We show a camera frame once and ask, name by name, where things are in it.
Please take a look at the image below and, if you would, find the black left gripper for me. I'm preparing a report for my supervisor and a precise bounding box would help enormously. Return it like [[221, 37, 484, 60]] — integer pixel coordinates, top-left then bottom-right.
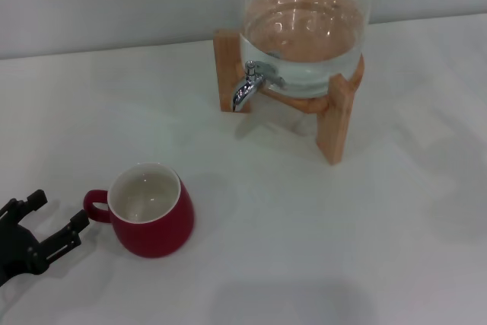
[[0, 189, 91, 287]]

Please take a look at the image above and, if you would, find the red ceramic cup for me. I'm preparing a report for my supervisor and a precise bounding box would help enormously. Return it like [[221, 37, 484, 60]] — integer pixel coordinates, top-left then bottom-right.
[[83, 161, 196, 260]]

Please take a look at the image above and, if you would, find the chrome faucet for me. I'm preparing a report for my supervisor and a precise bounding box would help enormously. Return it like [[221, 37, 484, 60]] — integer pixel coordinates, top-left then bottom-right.
[[232, 59, 287, 112]]

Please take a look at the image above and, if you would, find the clear glass water dispenser jar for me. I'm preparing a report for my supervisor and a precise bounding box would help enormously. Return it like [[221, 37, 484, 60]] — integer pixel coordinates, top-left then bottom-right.
[[238, 0, 376, 98]]

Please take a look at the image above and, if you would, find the wooden dispenser stand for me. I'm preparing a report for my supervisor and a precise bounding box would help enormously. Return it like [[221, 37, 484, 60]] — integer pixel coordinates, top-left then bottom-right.
[[213, 27, 365, 167]]

